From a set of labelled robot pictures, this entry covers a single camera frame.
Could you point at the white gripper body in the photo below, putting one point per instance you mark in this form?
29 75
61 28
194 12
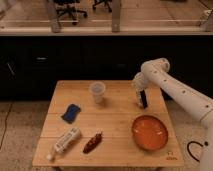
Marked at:
139 83

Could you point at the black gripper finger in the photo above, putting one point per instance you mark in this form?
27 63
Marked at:
143 99

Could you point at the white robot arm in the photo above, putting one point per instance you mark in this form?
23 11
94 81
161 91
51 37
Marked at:
192 101

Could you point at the blue eraser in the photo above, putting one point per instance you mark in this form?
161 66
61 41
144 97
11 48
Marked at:
71 113

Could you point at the clear plastic cup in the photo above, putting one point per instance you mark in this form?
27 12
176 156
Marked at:
97 90

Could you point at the wooden table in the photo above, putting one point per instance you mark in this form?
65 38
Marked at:
113 119

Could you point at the dark red chili pepper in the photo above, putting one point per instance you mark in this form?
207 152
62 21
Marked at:
92 143

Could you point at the white tube bottle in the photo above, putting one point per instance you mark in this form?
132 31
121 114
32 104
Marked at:
63 142

